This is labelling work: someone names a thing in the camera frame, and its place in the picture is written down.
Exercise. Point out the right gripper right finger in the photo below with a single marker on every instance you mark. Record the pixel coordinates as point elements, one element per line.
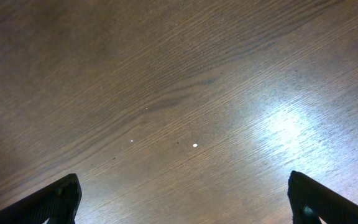
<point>312,202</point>

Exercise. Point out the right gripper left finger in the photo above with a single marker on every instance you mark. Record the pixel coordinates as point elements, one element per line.
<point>56,203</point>

